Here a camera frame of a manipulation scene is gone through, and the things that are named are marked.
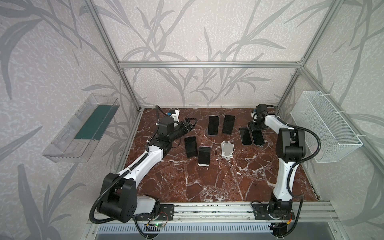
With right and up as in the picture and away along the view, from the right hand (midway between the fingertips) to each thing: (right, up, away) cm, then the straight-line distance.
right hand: (255, 123), depth 106 cm
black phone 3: (-32, -4, -7) cm, 33 cm away
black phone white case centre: (-37, -22, -9) cm, 44 cm away
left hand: (-42, +3, -27) cm, 50 cm away
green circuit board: (-59, -48, -35) cm, 84 cm away
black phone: (-46, -13, -11) cm, 49 cm away
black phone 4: (-21, -1, -4) cm, 21 cm away
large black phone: (-8, -9, -1) cm, 12 cm away
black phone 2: (+1, -10, -3) cm, 11 cm away
